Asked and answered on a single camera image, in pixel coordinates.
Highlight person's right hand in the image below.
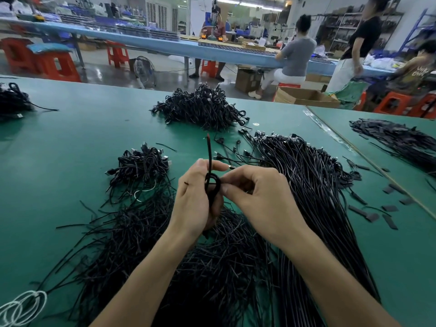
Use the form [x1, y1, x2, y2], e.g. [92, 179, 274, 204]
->
[219, 164, 311, 255]

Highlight person's left hand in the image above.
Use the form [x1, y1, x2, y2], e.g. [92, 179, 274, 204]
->
[167, 159, 231, 244]

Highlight single black cable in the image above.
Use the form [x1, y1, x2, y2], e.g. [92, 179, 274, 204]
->
[203, 134, 223, 210]

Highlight bundle of long black cables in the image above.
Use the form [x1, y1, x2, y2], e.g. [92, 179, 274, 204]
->
[214, 129, 381, 327]

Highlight small cluster of knotted cables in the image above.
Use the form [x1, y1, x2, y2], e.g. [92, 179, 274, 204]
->
[105, 144, 171, 203]

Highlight pile of black cables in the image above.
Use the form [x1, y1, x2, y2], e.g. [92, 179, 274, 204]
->
[34, 143, 280, 327]

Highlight heap of black cables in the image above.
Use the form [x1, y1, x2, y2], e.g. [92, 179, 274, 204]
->
[0, 83, 59, 120]
[150, 84, 249, 131]

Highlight spread of straight black cables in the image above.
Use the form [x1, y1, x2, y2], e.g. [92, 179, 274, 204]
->
[350, 119, 436, 174]

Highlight person's right forearm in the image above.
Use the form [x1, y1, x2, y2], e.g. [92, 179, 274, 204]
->
[282, 233, 403, 327]

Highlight person's left forearm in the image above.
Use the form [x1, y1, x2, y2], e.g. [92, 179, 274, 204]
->
[90, 231, 195, 327]

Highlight open cardboard box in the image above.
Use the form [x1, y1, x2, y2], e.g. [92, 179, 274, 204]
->
[274, 87, 342, 108]

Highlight scattered dark tie pieces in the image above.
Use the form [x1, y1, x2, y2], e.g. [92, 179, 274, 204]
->
[344, 158, 415, 230]

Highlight small cardboard box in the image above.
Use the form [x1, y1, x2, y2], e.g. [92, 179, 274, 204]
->
[236, 66, 265, 93]

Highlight green bag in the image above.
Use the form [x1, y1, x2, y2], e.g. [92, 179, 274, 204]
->
[334, 81, 372, 109]

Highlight red plastic stool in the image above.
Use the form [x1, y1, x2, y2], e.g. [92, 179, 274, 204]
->
[105, 41, 130, 69]
[373, 92, 436, 120]
[202, 59, 220, 78]
[0, 37, 36, 72]

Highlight grey floor fan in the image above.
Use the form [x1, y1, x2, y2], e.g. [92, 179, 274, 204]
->
[131, 55, 158, 89]

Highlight long blue workbench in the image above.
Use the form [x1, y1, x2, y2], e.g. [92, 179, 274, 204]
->
[0, 20, 396, 78]

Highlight pile of white bags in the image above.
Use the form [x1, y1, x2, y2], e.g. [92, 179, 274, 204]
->
[368, 58, 403, 72]

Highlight metal storage shelf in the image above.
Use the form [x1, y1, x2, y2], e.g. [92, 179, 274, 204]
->
[320, 6, 406, 55]

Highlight white pillar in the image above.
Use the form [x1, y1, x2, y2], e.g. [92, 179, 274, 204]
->
[189, 0, 213, 37]

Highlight red stool with blue seat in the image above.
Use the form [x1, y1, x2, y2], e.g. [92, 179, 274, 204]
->
[27, 43, 81, 82]

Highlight blue metal rack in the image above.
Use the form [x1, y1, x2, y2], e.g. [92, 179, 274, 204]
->
[398, 9, 436, 55]

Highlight bunch of white wire rings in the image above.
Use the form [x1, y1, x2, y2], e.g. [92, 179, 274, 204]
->
[0, 289, 47, 327]

